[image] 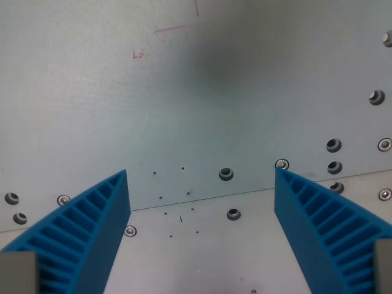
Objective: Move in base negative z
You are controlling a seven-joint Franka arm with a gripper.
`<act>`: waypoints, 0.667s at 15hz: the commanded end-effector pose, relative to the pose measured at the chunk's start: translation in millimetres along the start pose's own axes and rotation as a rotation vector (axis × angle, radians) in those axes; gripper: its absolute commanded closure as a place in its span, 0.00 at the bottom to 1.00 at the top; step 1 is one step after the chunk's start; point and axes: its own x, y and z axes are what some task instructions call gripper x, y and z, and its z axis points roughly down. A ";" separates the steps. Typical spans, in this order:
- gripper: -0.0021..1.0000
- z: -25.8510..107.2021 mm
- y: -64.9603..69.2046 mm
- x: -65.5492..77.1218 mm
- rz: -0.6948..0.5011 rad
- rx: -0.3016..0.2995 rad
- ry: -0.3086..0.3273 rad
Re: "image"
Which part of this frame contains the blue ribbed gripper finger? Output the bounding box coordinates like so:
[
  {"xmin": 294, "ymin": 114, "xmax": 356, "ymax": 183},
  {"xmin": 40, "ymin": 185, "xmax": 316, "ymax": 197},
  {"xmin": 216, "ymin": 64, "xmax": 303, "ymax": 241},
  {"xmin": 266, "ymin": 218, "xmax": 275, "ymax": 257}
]
[
  {"xmin": 0, "ymin": 169, "xmax": 132, "ymax": 294},
  {"xmin": 273, "ymin": 167, "xmax": 392, "ymax": 294}
]

